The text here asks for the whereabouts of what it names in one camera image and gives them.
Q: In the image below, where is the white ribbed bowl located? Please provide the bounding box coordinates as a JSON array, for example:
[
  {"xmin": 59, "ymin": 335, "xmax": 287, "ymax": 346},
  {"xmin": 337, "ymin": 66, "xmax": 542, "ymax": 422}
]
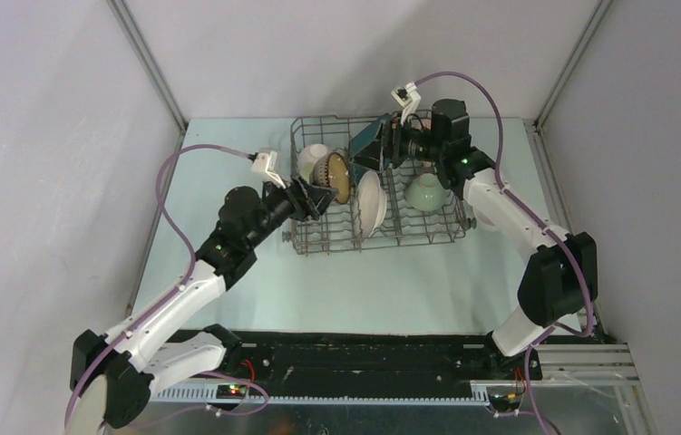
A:
[{"xmin": 297, "ymin": 143, "xmax": 330, "ymax": 180}]

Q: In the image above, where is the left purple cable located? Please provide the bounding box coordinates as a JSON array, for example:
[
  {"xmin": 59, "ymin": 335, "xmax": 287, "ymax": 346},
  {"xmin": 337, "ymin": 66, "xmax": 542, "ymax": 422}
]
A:
[{"xmin": 63, "ymin": 143, "xmax": 272, "ymax": 430}]

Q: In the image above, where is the pale green bowl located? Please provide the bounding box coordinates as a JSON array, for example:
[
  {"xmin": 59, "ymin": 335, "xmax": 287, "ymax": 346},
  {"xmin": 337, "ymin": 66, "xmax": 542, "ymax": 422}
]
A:
[{"xmin": 404, "ymin": 173, "xmax": 448, "ymax": 214}]

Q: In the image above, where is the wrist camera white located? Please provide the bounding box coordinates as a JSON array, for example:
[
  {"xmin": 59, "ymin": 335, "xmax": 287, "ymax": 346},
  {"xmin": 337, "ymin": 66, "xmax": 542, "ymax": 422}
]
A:
[
  {"xmin": 250, "ymin": 149, "xmax": 287, "ymax": 189},
  {"xmin": 391, "ymin": 82, "xmax": 422, "ymax": 125}
]

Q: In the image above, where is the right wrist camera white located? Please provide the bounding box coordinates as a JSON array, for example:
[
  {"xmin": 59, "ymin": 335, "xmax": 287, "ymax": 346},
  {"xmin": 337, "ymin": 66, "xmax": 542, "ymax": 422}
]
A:
[{"xmin": 391, "ymin": 82, "xmax": 422, "ymax": 125}]

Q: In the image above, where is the small white bowl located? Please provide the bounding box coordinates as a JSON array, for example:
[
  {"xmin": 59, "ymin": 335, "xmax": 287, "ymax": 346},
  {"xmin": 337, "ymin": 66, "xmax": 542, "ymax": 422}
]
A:
[{"xmin": 473, "ymin": 208, "xmax": 499, "ymax": 232}]

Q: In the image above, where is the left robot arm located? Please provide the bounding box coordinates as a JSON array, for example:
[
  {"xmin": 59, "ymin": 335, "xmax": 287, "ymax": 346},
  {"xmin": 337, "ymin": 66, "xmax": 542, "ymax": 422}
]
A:
[{"xmin": 64, "ymin": 177, "xmax": 338, "ymax": 434}]

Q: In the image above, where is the white scalloped plate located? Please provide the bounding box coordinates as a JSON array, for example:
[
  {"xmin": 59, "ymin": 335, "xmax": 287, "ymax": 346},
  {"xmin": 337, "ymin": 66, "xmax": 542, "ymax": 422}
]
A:
[{"xmin": 356, "ymin": 170, "xmax": 387, "ymax": 239}]

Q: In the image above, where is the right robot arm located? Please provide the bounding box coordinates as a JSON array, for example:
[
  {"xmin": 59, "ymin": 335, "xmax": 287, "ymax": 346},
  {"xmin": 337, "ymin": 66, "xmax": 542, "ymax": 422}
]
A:
[{"xmin": 349, "ymin": 99, "xmax": 598, "ymax": 379}]

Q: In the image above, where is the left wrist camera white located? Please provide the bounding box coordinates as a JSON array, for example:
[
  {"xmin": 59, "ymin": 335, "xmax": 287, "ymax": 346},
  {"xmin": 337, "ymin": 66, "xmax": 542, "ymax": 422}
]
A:
[{"xmin": 250, "ymin": 149, "xmax": 287, "ymax": 189}]

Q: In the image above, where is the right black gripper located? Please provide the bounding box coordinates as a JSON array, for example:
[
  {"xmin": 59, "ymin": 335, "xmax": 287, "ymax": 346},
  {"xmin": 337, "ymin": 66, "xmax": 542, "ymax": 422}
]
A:
[{"xmin": 350, "ymin": 112, "xmax": 446, "ymax": 173}]

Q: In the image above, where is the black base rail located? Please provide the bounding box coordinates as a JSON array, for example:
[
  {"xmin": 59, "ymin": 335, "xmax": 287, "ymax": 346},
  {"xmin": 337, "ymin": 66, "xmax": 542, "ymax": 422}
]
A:
[{"xmin": 121, "ymin": 326, "xmax": 606, "ymax": 402}]

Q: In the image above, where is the brown glazed bowl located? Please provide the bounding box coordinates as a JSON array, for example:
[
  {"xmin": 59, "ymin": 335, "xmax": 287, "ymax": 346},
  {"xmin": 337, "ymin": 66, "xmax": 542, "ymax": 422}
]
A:
[{"xmin": 309, "ymin": 151, "xmax": 352, "ymax": 205}]

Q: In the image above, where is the grey wire dish rack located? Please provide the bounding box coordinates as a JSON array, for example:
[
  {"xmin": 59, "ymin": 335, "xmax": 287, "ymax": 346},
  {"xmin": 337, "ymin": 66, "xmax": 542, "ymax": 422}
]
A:
[{"xmin": 282, "ymin": 115, "xmax": 477, "ymax": 256}]

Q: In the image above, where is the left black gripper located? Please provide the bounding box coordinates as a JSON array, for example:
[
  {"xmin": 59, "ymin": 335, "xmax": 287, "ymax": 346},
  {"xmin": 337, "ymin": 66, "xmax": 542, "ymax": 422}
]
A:
[{"xmin": 246, "ymin": 171, "xmax": 338, "ymax": 249}]

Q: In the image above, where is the teal square plate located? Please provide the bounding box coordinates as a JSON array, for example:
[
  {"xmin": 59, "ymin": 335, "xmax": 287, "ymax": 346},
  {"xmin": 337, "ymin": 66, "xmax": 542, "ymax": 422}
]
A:
[{"xmin": 349, "ymin": 115, "xmax": 391, "ymax": 159}]

